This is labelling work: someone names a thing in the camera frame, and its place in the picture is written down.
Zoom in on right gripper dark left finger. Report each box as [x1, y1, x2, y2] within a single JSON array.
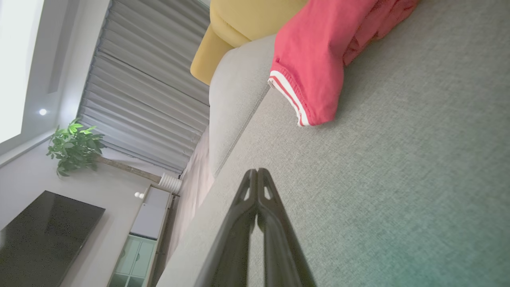
[[195, 168, 259, 287]]

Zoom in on green potted plant white pot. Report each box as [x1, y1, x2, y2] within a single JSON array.
[[46, 118, 183, 195]]

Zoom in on yellow cushion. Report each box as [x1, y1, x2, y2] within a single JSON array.
[[190, 0, 309, 86]]

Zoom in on large grey sofa seat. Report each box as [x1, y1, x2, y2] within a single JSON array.
[[155, 0, 510, 287]]

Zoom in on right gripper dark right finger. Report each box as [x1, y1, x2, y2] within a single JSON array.
[[257, 168, 318, 287]]

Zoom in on black flat television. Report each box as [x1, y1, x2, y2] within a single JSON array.
[[0, 190, 106, 287]]

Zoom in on white glass-door tv cabinet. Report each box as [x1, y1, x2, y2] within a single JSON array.
[[107, 185, 175, 287]]

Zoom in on red shorts white stripes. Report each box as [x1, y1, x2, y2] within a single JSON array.
[[268, 0, 421, 127]]

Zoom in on grey pleated curtain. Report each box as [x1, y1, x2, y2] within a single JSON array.
[[78, 0, 212, 174]]

